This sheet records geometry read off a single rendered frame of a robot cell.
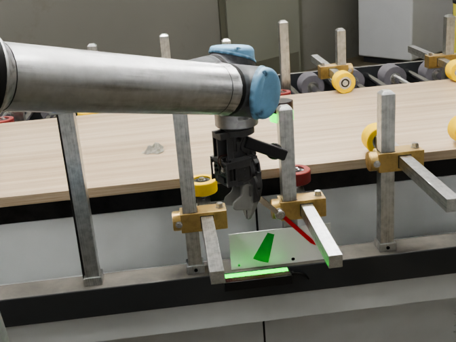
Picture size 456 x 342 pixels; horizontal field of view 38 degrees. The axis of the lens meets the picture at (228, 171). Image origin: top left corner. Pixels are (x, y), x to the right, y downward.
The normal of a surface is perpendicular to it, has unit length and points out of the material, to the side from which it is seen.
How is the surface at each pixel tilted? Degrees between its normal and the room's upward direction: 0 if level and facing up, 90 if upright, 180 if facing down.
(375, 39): 90
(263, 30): 90
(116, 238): 90
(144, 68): 56
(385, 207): 90
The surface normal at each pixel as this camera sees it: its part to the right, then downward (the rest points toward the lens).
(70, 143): 0.11, 0.33
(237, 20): 0.66, 0.21
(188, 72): 0.67, -0.41
